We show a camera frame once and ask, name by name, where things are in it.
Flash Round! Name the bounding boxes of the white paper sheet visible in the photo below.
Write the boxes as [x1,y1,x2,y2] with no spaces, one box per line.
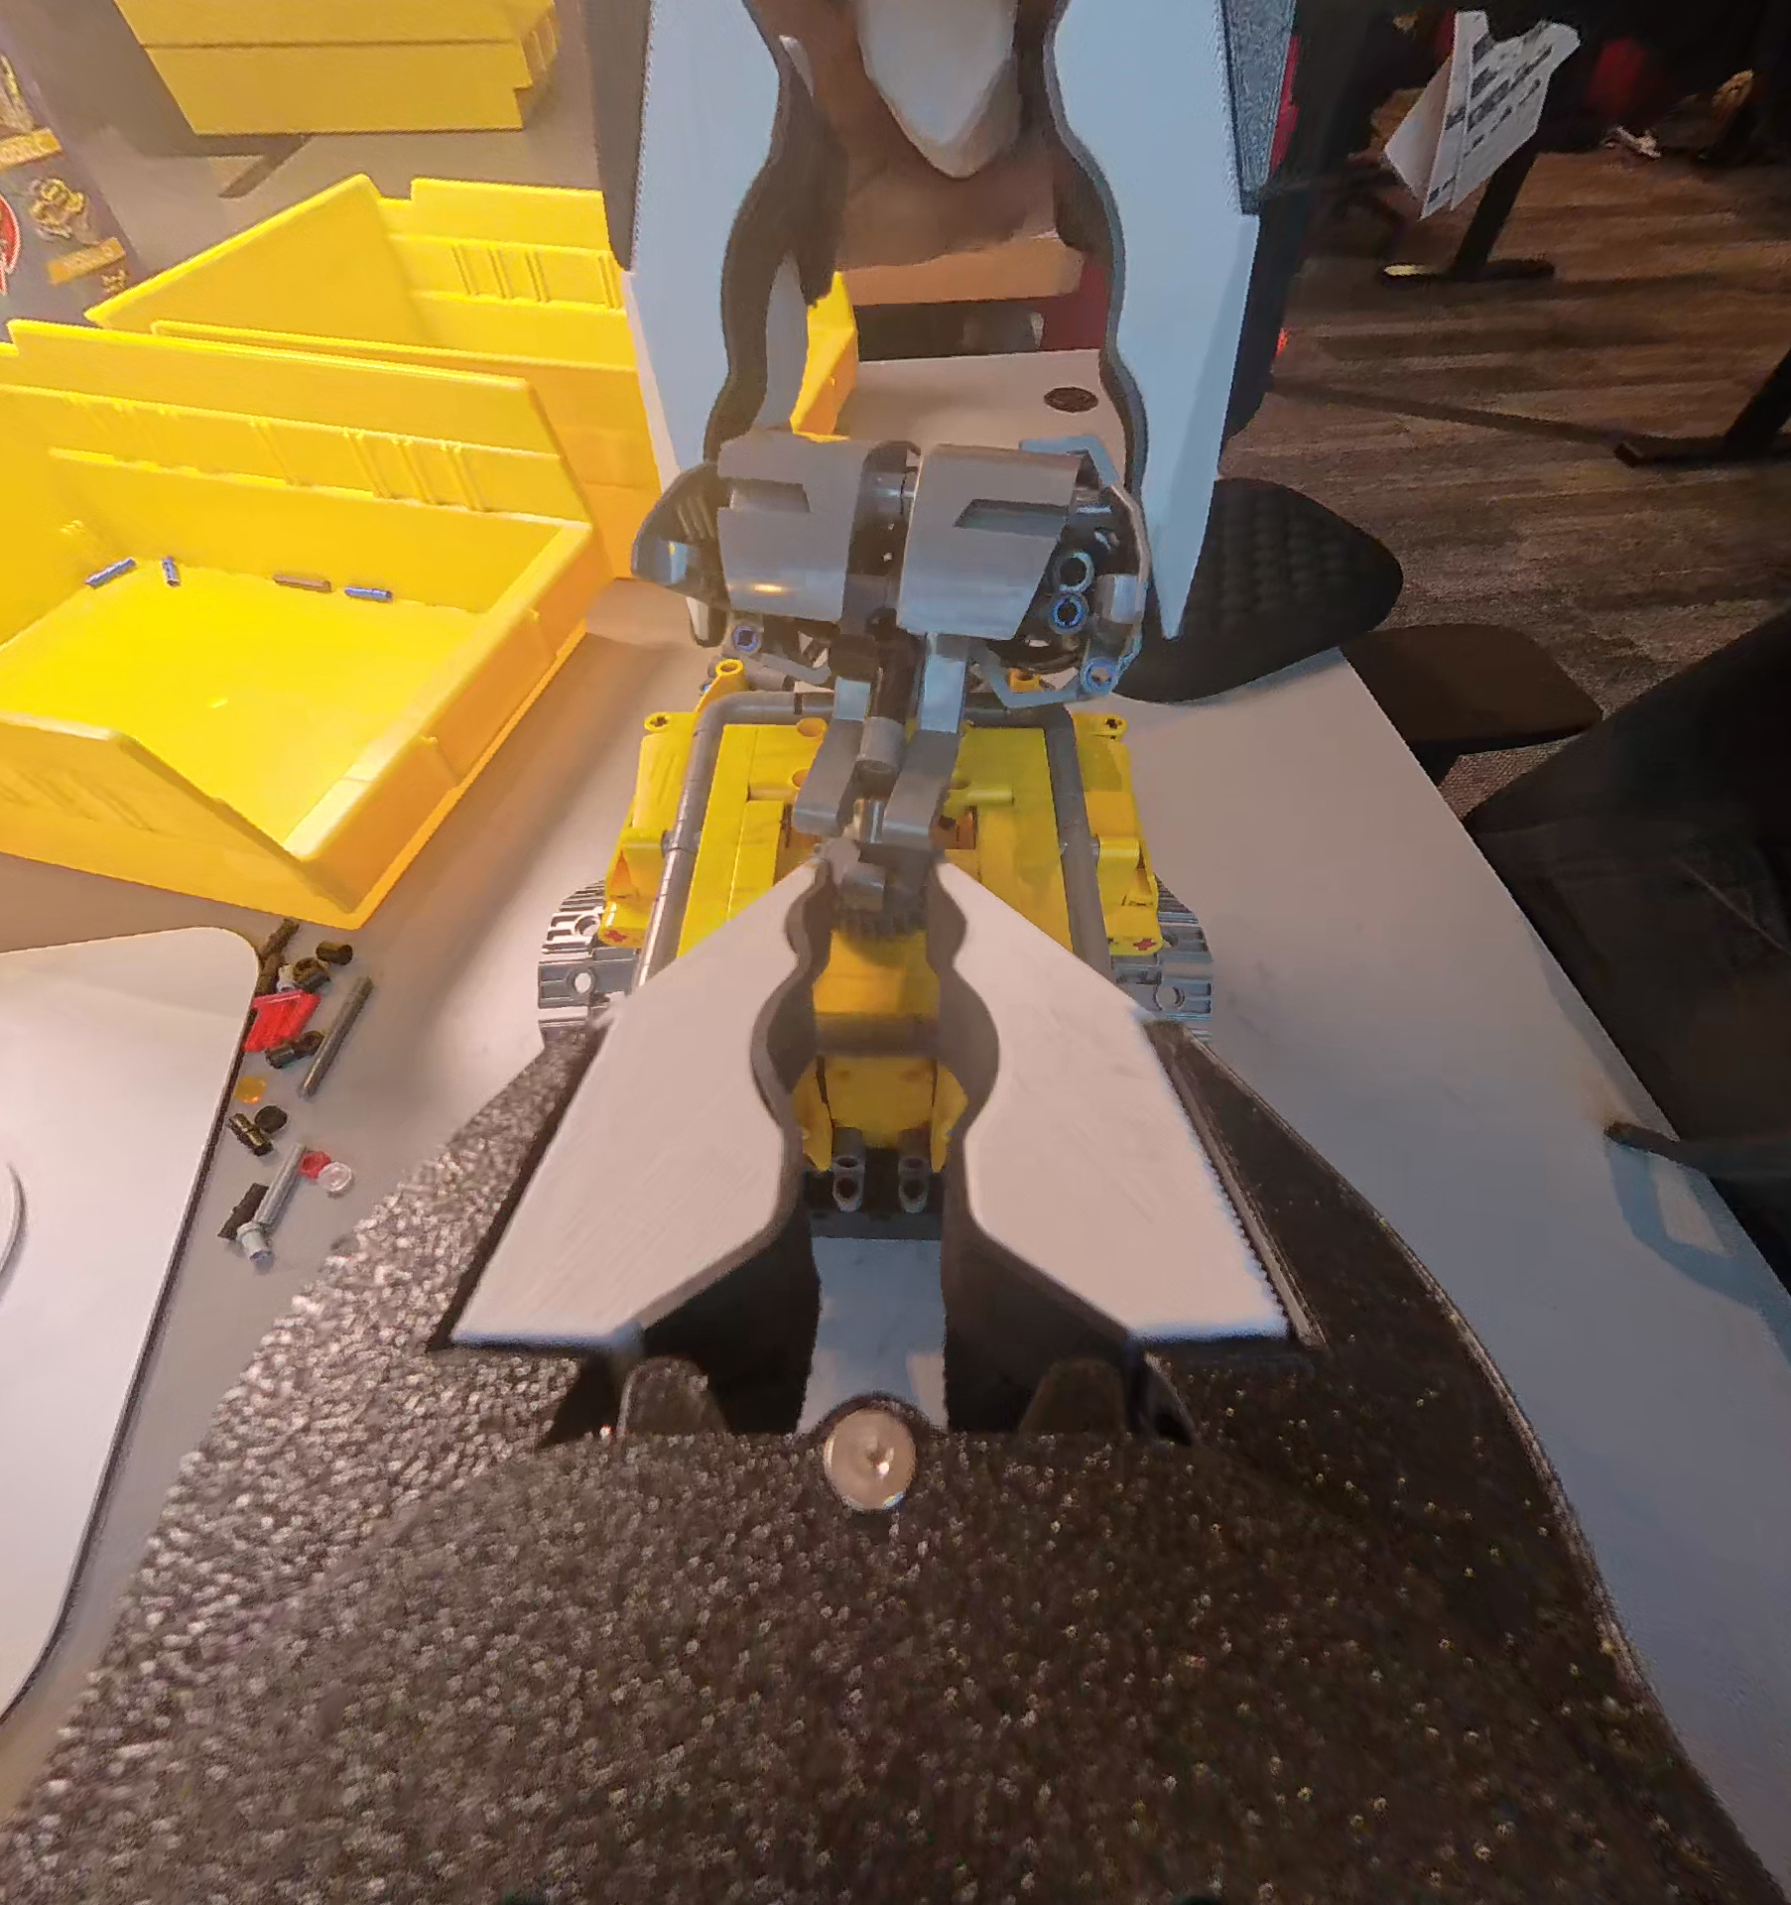
[1388,11,1584,219]

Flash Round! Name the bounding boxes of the yellow tracked toy robot body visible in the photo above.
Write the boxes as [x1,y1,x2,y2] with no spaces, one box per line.
[533,656,1217,1229]

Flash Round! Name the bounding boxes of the black desk chair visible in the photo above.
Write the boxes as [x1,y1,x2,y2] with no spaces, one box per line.
[1342,583,1791,1378]

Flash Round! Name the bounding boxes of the white book stand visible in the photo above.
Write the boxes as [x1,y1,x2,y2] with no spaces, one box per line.
[0,925,264,1781]

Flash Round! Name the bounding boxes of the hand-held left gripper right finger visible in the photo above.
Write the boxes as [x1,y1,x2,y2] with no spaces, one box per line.
[943,864,1303,1358]

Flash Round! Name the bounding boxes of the scattered small building pieces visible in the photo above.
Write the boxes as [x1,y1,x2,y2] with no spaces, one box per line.
[217,932,377,1272]

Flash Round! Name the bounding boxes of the yellow plastic bin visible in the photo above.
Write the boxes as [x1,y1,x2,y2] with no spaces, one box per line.
[0,324,616,935]
[92,176,857,504]
[115,0,565,144]

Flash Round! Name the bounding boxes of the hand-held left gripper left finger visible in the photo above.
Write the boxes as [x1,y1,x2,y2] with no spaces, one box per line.
[451,864,837,1358]

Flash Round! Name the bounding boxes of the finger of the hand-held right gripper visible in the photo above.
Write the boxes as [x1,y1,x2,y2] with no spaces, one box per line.
[1039,0,1274,561]
[623,0,855,504]

